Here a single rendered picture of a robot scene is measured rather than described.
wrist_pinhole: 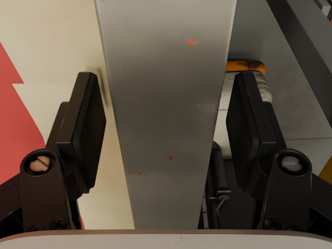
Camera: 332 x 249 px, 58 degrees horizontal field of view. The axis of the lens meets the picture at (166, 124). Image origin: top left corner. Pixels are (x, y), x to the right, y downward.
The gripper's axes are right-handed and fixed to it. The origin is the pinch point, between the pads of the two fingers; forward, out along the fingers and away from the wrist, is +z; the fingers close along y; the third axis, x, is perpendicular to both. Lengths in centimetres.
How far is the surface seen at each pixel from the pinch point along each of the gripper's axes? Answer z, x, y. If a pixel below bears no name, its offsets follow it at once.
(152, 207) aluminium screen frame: -0.8, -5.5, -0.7
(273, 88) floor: 98, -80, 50
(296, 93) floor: 98, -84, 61
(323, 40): 23.0, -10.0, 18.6
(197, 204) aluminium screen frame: -0.8, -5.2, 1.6
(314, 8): 31.1, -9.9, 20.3
